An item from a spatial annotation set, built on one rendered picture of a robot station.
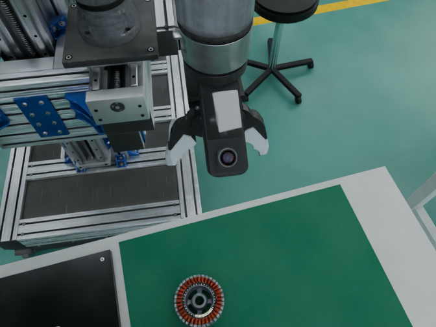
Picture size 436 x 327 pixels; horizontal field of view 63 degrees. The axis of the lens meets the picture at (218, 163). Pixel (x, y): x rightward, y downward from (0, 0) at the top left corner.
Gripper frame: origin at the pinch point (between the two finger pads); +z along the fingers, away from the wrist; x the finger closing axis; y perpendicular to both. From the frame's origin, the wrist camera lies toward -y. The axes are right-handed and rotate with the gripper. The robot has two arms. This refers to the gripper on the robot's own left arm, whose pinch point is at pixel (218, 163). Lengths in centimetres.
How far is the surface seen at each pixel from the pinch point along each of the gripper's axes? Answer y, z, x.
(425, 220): 16, 95, -91
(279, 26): 124, 77, -50
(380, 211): 3, 40, -44
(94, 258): 0.3, 38.3, 30.0
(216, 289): -11.1, 36.5, 1.9
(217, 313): -16.1, 36.6, 2.5
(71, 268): -1, 38, 35
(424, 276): -14, 40, -48
